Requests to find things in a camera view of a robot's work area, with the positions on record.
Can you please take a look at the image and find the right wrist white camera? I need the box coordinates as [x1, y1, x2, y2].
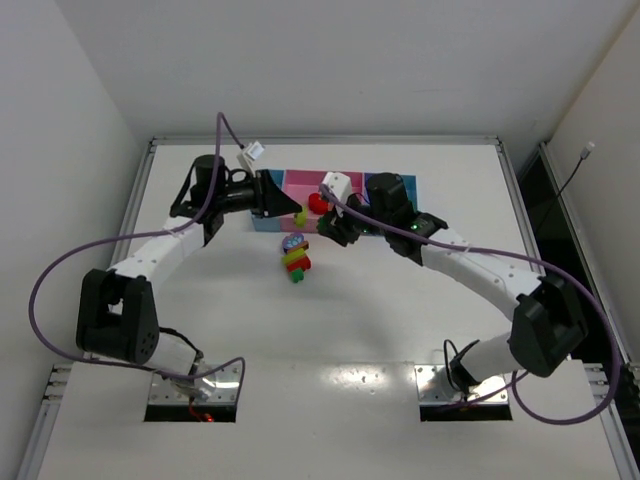
[319, 172, 353, 217]

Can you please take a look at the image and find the yellow lego brick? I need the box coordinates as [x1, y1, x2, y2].
[294, 209, 308, 228]

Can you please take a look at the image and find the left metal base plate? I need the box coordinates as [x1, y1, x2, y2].
[148, 362, 243, 407]

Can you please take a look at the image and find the purple flower lego piece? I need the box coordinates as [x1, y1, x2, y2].
[281, 232, 306, 254]

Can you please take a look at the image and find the black wall cable with plug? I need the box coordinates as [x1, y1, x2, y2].
[547, 141, 596, 202]

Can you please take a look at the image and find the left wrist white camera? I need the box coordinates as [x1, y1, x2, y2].
[237, 141, 265, 176]

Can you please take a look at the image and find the pink divided tray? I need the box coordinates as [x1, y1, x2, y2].
[278, 168, 369, 235]

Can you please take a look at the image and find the wrist white camera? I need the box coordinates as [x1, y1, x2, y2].
[237, 141, 265, 176]
[319, 172, 353, 217]

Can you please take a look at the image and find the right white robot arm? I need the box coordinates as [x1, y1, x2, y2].
[317, 172, 588, 394]

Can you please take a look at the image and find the periwinkle blue bin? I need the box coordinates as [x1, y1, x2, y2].
[365, 173, 396, 224]

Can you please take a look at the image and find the red round lego piece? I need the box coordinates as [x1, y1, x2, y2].
[307, 193, 330, 216]

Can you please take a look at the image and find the left light blue bin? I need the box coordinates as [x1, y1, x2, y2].
[250, 168, 287, 234]

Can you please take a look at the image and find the white front board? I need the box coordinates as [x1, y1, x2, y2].
[39, 360, 618, 479]

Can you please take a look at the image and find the light blue bin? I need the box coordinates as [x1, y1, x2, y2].
[401, 175, 418, 210]
[250, 168, 287, 234]

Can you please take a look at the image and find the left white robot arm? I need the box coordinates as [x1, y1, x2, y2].
[76, 155, 302, 388]

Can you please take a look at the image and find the multicolour stacked lego block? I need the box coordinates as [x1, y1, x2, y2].
[282, 241, 312, 274]

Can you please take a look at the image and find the small green lego brick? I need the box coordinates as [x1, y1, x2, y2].
[289, 268, 304, 283]

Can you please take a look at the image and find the right light blue bin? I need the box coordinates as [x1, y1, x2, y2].
[401, 175, 418, 210]

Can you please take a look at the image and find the metal base plate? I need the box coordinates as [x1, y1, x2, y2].
[148, 362, 243, 407]
[415, 363, 509, 406]

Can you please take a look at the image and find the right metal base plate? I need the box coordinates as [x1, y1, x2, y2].
[415, 363, 509, 406]

